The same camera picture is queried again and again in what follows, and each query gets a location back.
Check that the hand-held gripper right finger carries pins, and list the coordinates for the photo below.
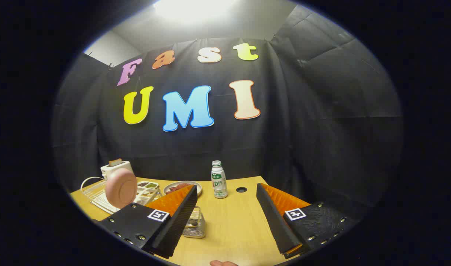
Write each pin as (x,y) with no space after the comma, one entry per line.
(275,221)

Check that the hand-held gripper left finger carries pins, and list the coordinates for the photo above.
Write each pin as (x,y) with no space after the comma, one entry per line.
(181,221)

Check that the wooden spoon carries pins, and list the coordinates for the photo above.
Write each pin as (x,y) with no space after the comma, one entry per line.
(191,222)

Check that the pink plate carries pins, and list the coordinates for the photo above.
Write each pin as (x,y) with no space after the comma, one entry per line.
(120,188)

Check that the beige plate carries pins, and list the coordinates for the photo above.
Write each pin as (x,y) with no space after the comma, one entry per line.
(198,189)

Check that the red meat piece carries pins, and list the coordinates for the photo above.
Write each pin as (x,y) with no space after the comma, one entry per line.
(177,186)

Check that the white divided tray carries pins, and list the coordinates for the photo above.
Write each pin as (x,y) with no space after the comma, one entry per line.
(151,188)

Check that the white drink bottle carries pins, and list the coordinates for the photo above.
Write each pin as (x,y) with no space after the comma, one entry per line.
(219,183)

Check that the white toaster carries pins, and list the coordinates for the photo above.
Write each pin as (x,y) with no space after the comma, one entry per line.
(113,170)

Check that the brown toast slice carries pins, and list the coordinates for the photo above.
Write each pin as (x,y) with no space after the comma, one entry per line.
(115,162)

